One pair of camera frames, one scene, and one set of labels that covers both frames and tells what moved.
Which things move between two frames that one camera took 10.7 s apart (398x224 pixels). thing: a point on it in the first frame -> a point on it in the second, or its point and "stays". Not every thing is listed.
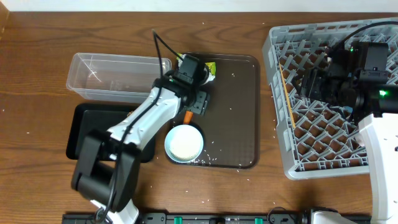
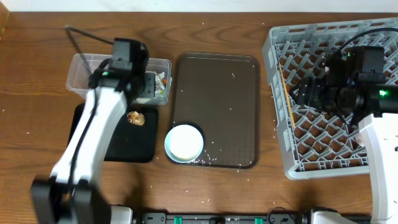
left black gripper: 202,103 -> 149,90
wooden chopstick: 288,96 stays
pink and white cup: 359,139 stays
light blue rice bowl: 184,143 stays
